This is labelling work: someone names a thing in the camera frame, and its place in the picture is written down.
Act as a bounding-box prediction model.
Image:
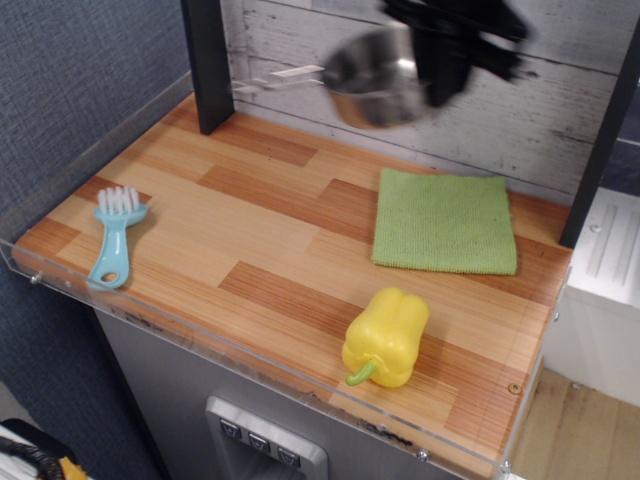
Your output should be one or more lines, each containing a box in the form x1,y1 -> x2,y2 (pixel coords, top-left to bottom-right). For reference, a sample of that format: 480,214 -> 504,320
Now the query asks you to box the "silver dispenser button panel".
205,396 -> 329,479

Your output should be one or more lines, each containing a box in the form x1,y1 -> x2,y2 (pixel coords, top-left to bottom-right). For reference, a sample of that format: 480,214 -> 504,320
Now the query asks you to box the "green cloth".
371,168 -> 517,276

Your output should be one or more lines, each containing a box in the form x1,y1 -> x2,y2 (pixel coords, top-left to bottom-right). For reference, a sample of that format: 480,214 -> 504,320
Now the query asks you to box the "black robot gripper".
382,1 -> 529,108

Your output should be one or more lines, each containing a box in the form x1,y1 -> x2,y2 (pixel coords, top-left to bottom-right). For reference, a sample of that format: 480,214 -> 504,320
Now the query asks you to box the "yellow toy bell pepper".
341,287 -> 429,388

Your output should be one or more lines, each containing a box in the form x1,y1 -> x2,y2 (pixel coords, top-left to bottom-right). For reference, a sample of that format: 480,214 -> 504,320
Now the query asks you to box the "white appliance at right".
542,188 -> 639,406

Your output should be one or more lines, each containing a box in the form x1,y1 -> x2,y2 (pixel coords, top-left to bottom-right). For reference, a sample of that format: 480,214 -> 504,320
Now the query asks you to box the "black upright post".
181,0 -> 235,135
559,21 -> 639,248

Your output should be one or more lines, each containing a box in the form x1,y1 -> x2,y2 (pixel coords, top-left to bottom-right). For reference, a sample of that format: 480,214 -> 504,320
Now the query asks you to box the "left black upright post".
181,0 -> 235,135

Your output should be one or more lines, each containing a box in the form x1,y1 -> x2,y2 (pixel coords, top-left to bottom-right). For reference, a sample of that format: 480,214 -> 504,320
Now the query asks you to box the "small stainless steel pan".
231,24 -> 430,129

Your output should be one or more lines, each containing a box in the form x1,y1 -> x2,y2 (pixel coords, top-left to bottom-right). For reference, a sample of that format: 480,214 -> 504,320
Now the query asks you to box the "grey toy fridge cabinet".
93,305 -> 481,480

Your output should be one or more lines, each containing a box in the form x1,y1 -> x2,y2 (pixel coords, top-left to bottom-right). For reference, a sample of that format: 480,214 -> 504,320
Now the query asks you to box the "clear acrylic table guard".
11,99 -> 570,479

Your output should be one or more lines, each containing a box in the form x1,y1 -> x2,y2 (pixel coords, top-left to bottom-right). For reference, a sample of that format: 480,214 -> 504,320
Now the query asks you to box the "light blue dish brush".
88,186 -> 148,291

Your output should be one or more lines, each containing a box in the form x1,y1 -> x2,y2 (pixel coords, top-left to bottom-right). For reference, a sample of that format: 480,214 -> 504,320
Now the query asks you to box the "right black upright post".
559,21 -> 639,248

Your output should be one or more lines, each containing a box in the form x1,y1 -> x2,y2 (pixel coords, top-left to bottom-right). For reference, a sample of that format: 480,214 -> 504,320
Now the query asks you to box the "black and yellow bag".
1,418 -> 90,479

